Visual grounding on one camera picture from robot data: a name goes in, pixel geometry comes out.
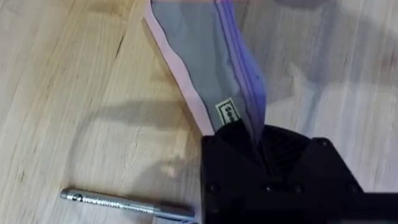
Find grey purple zip bag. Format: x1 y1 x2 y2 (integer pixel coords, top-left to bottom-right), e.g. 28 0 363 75
142 0 267 144

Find silver pen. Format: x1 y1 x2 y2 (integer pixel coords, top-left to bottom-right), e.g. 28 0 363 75
59 187 197 223

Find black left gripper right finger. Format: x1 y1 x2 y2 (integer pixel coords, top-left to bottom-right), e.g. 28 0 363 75
258 124 365 200

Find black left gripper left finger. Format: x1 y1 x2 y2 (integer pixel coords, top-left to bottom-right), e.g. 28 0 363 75
200 120 265 200

